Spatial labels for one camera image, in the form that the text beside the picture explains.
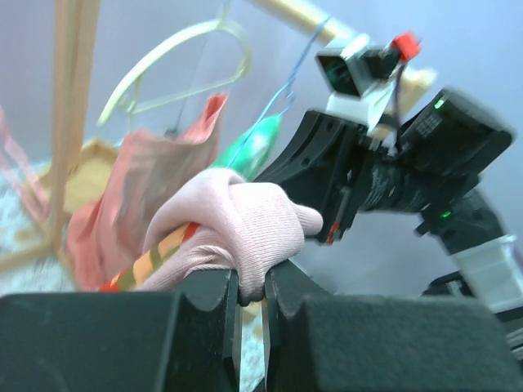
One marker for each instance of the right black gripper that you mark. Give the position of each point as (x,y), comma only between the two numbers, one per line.
(319,168)

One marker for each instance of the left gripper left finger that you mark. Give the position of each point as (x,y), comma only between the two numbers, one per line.
(177,340)

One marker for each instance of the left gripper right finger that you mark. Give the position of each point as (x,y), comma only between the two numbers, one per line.
(318,341)

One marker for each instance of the dusty pink t shirt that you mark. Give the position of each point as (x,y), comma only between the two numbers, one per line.
(219,221)

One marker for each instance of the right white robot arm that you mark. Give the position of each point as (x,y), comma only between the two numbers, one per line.
(444,149)

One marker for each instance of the green tie dye shirt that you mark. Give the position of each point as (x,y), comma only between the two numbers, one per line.
(249,152)

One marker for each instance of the salmon pink shirt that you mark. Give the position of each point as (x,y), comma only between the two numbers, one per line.
(106,236)

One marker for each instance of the cream plastic hanger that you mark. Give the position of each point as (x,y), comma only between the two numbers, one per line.
(125,96)

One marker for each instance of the pink hanger seen edge on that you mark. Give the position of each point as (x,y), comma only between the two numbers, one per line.
(21,176)

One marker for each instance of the left wooden clothes rack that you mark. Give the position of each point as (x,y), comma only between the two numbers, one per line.
(75,37)

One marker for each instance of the blue wire hanger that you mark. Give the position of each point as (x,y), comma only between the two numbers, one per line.
(287,88)

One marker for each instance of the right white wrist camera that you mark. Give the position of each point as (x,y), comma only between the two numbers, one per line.
(363,79)

